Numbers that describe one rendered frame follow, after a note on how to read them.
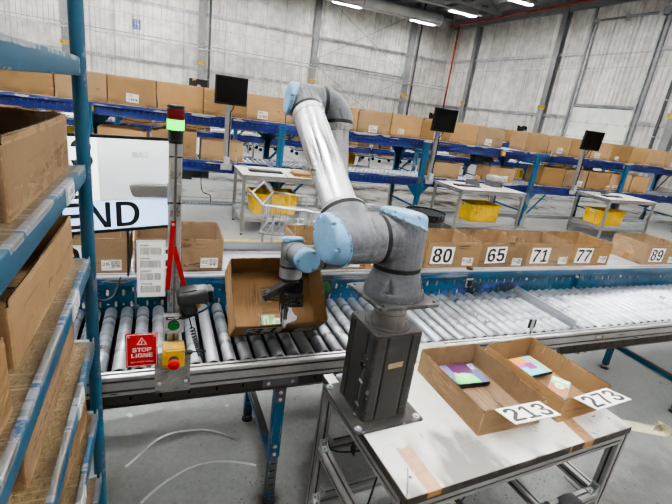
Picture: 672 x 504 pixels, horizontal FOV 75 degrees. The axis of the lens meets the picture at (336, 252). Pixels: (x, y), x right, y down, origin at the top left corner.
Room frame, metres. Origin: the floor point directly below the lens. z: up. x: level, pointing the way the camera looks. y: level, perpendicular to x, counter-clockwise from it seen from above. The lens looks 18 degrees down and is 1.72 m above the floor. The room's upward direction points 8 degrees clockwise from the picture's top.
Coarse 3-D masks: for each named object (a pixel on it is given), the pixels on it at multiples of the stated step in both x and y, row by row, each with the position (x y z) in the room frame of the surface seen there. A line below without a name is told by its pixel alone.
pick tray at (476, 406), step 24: (432, 360) 1.47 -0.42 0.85; (456, 360) 1.62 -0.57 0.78; (480, 360) 1.62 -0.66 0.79; (432, 384) 1.44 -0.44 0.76; (456, 384) 1.33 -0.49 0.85; (504, 384) 1.48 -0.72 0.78; (528, 384) 1.40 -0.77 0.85; (456, 408) 1.31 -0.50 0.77; (480, 408) 1.22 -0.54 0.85; (480, 432) 1.20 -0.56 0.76
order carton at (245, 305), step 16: (240, 272) 1.81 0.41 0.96; (256, 272) 1.83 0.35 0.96; (272, 272) 1.87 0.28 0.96; (320, 272) 1.79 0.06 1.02; (240, 288) 1.76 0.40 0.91; (256, 288) 1.78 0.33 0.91; (304, 288) 1.87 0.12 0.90; (320, 288) 1.77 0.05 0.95; (240, 304) 1.71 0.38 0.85; (256, 304) 1.74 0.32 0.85; (272, 304) 1.77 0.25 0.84; (304, 304) 1.82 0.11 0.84; (320, 304) 1.75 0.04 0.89; (240, 320) 1.67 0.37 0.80; (256, 320) 1.69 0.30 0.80; (304, 320) 1.77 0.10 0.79; (320, 320) 1.72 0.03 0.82
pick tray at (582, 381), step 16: (496, 352) 1.61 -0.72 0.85; (512, 352) 1.74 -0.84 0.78; (528, 352) 1.79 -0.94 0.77; (544, 352) 1.72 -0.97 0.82; (512, 368) 1.53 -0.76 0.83; (560, 368) 1.64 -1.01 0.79; (576, 368) 1.59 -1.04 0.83; (544, 384) 1.55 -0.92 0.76; (576, 384) 1.57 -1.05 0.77; (592, 384) 1.52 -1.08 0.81; (608, 384) 1.47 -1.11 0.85; (560, 400) 1.34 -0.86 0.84; (576, 400) 1.36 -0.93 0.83; (560, 416) 1.33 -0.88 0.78; (576, 416) 1.38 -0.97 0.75
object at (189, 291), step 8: (184, 288) 1.31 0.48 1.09; (192, 288) 1.31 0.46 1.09; (200, 288) 1.32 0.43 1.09; (208, 288) 1.33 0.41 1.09; (176, 296) 1.28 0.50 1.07; (184, 296) 1.28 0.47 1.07; (192, 296) 1.29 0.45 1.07; (200, 296) 1.30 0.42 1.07; (208, 296) 1.31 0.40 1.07; (184, 304) 1.28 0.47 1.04; (192, 304) 1.29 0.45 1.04; (200, 304) 1.33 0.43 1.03; (184, 312) 1.30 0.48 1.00; (192, 312) 1.30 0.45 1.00
